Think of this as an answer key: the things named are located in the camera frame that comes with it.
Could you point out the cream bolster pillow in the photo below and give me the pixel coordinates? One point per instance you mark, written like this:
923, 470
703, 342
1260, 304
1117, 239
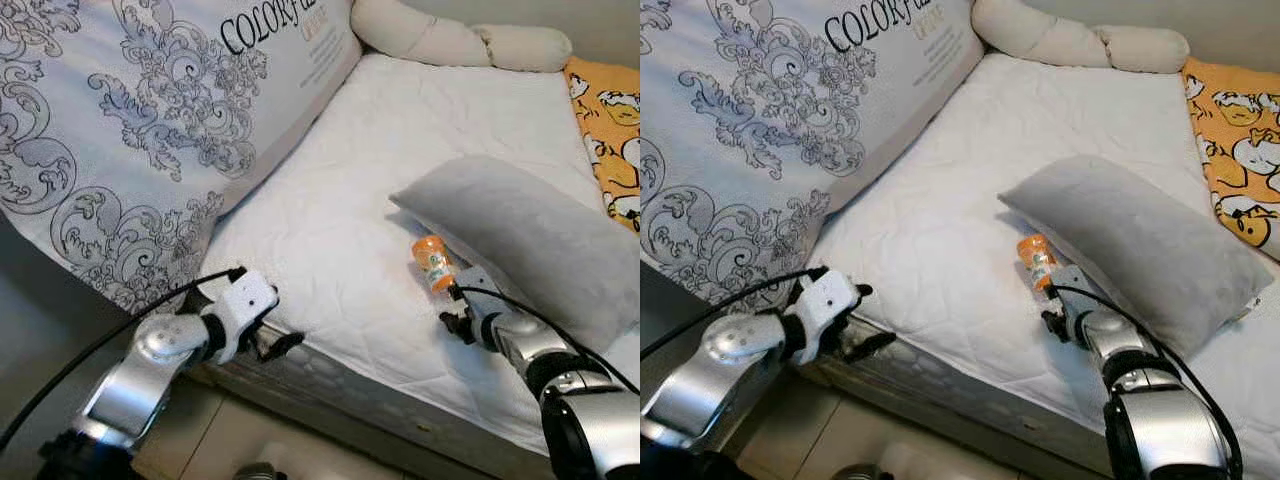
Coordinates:
1050, 40
430, 40

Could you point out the white floral printed headboard cushion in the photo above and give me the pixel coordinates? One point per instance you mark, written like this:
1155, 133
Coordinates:
780, 110
150, 120

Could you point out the orange bottle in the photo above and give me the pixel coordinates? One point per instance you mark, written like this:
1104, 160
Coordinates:
432, 260
1036, 258

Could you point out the yellow duck print blanket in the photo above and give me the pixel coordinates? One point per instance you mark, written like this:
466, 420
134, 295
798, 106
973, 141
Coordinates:
1235, 140
610, 130

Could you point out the grey pillow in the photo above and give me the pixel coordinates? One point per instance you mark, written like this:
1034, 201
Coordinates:
1130, 240
520, 235

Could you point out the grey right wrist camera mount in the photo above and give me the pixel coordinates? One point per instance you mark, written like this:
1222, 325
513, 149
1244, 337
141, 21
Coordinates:
1072, 290
478, 290

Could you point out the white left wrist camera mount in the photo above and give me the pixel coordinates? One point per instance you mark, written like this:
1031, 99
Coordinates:
825, 300
245, 300

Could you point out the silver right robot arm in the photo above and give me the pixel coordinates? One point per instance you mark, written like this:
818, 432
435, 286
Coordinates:
590, 420
1170, 420

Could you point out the grey mattress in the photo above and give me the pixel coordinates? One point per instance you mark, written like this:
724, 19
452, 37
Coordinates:
930, 385
330, 378

